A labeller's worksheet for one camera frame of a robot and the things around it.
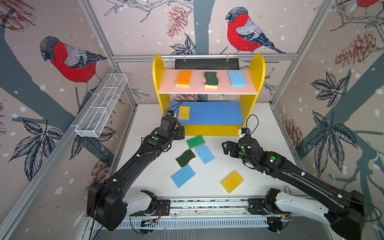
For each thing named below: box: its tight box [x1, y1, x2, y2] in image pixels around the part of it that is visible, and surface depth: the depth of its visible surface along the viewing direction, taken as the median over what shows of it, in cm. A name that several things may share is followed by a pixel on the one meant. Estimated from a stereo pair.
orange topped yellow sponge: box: [176, 70, 193, 88], surface depth 76 cm
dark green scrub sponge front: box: [204, 71, 219, 89], surface depth 75 cm
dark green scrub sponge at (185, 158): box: [175, 149, 196, 167], surface depth 92 cm
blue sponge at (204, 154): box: [194, 144, 216, 165], surface depth 94 cm
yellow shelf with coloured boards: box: [152, 54, 266, 137], surface depth 78 cm
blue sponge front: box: [170, 164, 196, 189], surface depth 85 cm
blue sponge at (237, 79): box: [228, 71, 248, 87], surface depth 77 cm
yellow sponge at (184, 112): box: [178, 106, 191, 121], surface depth 95 cm
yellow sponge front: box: [221, 170, 244, 194], surface depth 84 cm
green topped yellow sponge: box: [186, 135, 206, 150], surface depth 98 cm
